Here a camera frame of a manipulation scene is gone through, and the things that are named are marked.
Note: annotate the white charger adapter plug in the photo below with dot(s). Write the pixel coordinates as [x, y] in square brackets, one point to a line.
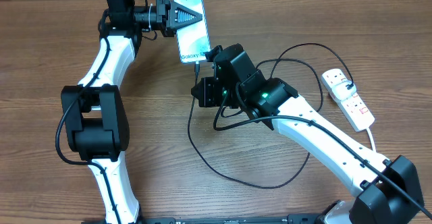
[342, 91]

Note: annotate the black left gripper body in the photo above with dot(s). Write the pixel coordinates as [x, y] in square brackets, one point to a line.
[162, 16]

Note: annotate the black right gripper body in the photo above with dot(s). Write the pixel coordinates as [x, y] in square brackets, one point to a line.
[218, 94]

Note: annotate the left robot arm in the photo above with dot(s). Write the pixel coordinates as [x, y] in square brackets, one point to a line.
[94, 130]

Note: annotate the white power strip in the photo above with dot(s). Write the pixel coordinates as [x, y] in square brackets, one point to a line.
[354, 108]

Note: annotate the Samsung Galaxy smartphone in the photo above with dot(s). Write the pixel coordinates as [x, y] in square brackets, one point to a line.
[193, 40]

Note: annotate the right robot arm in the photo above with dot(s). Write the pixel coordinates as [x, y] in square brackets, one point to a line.
[383, 190]

